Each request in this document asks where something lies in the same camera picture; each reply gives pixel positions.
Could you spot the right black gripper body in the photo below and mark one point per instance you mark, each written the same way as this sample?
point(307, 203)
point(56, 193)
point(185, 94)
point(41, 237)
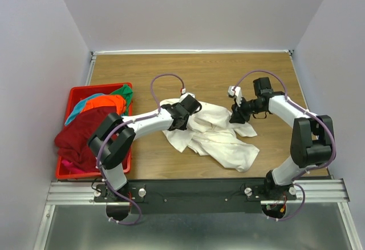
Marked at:
point(246, 109)

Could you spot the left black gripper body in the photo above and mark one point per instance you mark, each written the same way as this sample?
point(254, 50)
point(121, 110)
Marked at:
point(184, 126)

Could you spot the white t shirt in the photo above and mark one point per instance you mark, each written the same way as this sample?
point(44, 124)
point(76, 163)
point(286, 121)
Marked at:
point(209, 133)

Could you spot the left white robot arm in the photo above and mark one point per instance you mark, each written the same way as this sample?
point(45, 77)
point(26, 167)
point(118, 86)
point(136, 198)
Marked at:
point(112, 140)

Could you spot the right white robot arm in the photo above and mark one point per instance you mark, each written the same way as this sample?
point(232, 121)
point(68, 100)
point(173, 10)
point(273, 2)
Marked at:
point(312, 137)

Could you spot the green t shirt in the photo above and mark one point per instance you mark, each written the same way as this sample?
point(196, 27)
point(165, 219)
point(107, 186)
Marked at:
point(127, 93)

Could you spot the orange t shirt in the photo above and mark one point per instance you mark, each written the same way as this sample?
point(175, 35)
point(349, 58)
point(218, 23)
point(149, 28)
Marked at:
point(116, 101)

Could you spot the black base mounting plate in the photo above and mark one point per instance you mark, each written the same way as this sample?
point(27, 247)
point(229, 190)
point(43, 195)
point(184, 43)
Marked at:
point(205, 195)

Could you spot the teal t shirt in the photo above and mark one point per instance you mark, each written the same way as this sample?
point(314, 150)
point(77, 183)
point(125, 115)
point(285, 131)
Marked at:
point(76, 111)

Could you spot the red plastic bin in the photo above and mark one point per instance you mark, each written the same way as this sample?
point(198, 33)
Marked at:
point(76, 95)

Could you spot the dark red t shirt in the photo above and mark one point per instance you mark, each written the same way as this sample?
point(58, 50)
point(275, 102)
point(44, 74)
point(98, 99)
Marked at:
point(71, 142)

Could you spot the pink t shirt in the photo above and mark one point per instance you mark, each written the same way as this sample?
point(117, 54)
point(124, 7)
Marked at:
point(71, 167)

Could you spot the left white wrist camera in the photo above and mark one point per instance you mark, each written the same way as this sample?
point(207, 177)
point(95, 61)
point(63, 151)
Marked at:
point(185, 93)

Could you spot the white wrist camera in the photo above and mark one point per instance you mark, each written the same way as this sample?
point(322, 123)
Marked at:
point(235, 92)
point(185, 93)

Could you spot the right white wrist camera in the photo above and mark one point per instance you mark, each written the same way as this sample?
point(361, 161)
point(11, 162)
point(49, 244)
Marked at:
point(235, 92)

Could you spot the aluminium frame rail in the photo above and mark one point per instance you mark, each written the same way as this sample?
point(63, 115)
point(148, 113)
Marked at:
point(196, 214)

